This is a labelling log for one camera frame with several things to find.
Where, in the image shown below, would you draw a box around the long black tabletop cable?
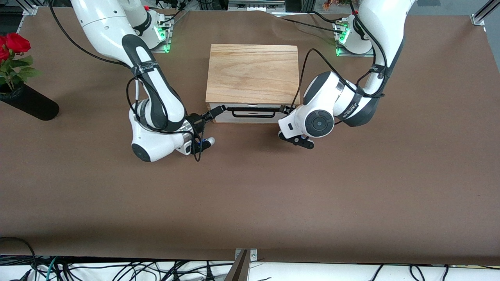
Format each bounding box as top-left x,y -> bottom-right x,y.
280,17 -> 343,34

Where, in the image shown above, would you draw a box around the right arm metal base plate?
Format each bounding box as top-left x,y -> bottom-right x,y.
150,16 -> 172,53

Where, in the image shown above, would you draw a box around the aluminium frame profile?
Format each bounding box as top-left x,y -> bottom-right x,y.
470,0 -> 500,26
16,0 -> 44,17

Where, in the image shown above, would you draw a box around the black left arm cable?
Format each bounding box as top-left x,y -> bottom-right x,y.
289,0 -> 389,112

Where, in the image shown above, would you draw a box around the small metal bracket plate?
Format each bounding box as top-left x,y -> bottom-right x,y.
235,249 -> 258,262

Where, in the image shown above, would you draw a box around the grey equipment box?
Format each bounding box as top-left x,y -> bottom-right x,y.
228,0 -> 286,12

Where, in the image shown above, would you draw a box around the orange background items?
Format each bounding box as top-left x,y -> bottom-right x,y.
322,0 -> 353,11

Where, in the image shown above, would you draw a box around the white-front drawer with black handle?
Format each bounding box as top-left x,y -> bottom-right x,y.
213,104 -> 282,124

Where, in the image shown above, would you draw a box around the looping black floor cable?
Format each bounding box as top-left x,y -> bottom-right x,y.
0,237 -> 38,281

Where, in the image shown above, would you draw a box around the green rose stems with leaves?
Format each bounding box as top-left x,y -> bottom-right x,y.
0,55 -> 43,92

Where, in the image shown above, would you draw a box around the dark camera mount pole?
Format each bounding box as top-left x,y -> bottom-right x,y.
224,250 -> 250,281

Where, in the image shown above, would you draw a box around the brown table cover sheet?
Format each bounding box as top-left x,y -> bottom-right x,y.
0,7 -> 500,266

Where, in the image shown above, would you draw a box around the black cable at right base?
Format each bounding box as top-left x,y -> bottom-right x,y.
156,0 -> 189,26

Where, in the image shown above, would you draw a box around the black cylindrical vase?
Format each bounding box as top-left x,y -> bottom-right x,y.
0,82 -> 60,121

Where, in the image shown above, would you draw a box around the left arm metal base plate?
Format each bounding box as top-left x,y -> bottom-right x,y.
335,21 -> 375,57

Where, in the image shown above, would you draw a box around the tangled black cables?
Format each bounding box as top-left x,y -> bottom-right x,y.
16,256 -> 235,281

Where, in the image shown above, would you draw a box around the short black tabletop cable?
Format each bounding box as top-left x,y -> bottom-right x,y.
309,11 -> 339,25

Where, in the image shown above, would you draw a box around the teal cable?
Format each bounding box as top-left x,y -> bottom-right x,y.
45,257 -> 58,281

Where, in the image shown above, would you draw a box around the light wooden drawer cabinet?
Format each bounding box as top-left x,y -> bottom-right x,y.
205,44 -> 300,124

